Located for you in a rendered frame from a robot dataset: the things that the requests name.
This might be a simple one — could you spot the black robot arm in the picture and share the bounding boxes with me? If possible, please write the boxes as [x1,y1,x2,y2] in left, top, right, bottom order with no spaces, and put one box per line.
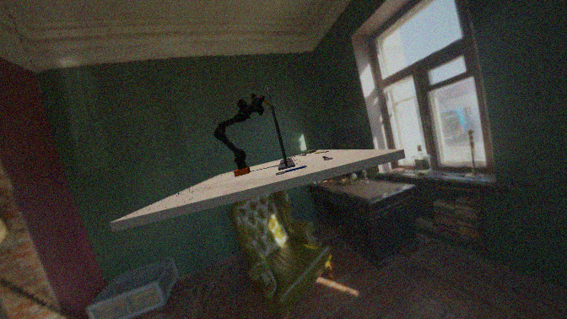
[214,99,252,170]

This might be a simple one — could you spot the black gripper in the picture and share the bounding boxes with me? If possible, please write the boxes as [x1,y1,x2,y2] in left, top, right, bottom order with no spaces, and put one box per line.
[247,94,265,113]

